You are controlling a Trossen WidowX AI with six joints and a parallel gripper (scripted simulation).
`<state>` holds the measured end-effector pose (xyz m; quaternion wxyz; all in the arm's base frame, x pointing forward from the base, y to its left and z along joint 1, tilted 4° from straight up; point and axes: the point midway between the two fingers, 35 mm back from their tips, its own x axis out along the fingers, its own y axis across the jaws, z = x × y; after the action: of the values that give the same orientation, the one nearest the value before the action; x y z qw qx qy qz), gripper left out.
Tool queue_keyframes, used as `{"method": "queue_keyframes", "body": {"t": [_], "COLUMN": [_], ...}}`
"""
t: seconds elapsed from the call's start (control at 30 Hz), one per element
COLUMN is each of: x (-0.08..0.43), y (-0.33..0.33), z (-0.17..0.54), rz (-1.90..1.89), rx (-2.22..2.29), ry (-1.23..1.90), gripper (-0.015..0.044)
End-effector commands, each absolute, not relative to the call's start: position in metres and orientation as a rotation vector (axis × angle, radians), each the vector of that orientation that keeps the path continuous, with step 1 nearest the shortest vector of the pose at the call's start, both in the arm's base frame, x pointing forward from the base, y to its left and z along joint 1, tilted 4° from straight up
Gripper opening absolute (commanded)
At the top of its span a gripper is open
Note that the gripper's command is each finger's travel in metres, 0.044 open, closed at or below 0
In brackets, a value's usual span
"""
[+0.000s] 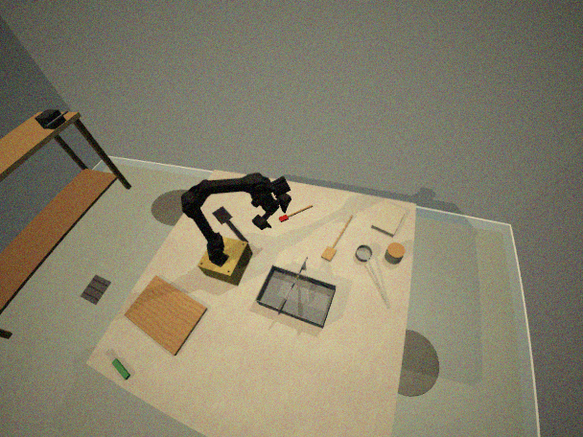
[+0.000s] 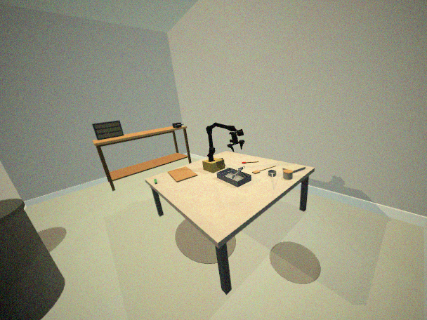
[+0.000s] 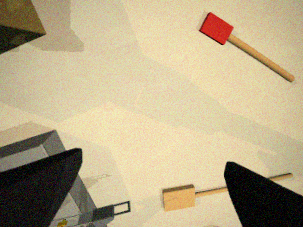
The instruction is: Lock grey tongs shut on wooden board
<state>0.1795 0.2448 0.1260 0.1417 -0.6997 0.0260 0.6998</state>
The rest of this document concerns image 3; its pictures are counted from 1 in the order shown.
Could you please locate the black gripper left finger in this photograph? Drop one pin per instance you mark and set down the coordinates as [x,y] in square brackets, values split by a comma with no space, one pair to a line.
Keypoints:
[32,194]

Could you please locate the grey roasting tin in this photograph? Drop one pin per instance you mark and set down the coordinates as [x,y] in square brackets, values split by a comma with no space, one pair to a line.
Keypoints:
[78,200]

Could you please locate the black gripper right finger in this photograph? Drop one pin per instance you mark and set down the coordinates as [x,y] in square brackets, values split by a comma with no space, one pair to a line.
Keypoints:
[261,202]

